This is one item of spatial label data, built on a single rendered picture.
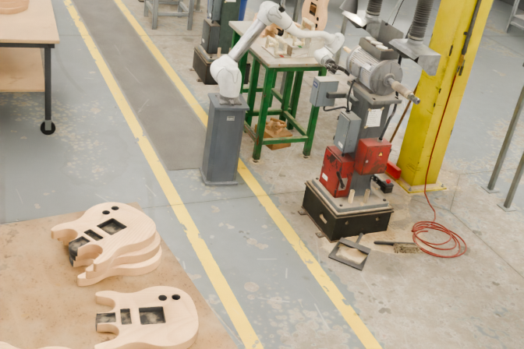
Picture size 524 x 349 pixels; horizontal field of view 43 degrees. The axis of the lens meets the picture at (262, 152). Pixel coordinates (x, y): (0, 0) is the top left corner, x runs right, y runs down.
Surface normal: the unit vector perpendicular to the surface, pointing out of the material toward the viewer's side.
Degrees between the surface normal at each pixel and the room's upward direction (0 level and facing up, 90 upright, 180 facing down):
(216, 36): 90
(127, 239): 0
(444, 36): 90
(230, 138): 90
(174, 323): 0
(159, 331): 0
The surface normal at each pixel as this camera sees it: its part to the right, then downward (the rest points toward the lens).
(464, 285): 0.14, -0.87
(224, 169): 0.27, 0.49
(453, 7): -0.91, 0.07
